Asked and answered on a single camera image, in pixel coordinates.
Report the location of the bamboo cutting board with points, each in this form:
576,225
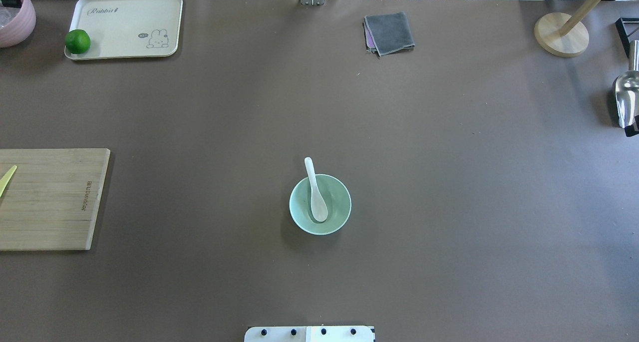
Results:
52,201

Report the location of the green lime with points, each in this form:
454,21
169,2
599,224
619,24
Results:
77,41

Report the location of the white ceramic spoon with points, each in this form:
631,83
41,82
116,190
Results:
319,209

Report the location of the light green bowl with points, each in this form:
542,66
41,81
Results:
336,197

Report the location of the steel scoop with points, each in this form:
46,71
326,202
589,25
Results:
627,89

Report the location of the white plate with black knobs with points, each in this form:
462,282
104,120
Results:
322,333

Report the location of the wooden stand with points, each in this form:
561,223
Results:
564,35

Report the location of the grey folded cloth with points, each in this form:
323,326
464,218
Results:
387,33

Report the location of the pink bowl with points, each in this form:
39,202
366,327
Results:
19,27

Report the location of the black frame object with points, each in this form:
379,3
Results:
627,29

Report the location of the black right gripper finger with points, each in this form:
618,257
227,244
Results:
633,128

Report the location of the beige rabbit tray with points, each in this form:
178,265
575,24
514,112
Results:
128,28

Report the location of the yellow-green utensil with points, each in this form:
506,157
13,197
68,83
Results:
4,181

